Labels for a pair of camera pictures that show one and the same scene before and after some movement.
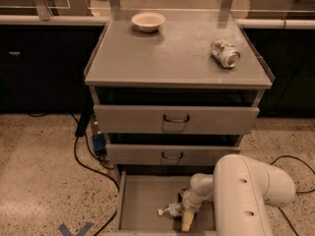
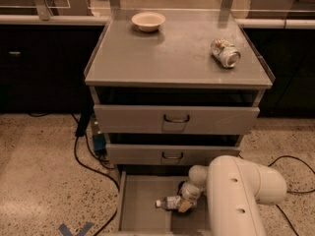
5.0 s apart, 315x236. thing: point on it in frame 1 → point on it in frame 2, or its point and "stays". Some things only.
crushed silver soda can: (224, 53) stays
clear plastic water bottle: (172, 209) → (169, 203)
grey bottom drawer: (141, 194) stays
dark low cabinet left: (42, 67) stays
